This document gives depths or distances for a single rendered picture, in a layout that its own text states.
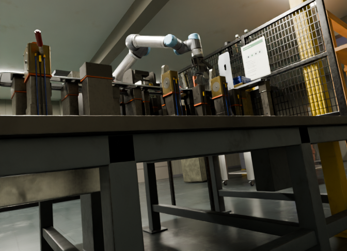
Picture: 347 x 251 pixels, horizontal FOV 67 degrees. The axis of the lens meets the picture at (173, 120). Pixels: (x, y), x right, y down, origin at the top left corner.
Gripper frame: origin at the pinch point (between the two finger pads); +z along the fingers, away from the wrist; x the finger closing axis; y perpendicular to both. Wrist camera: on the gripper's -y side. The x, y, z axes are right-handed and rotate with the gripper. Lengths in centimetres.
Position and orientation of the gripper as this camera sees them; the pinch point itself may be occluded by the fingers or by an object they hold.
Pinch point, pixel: (205, 85)
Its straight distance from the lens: 179.7
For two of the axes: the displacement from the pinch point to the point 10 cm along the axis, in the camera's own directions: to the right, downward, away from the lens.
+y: -7.8, 0.9, -6.2
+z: 1.8, 9.8, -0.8
